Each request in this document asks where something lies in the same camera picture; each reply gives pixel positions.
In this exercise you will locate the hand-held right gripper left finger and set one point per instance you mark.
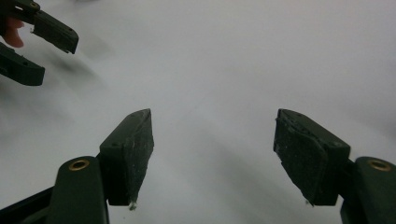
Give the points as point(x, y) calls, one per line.
point(124, 155)

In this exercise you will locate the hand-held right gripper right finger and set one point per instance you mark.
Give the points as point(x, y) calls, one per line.
point(311, 155)

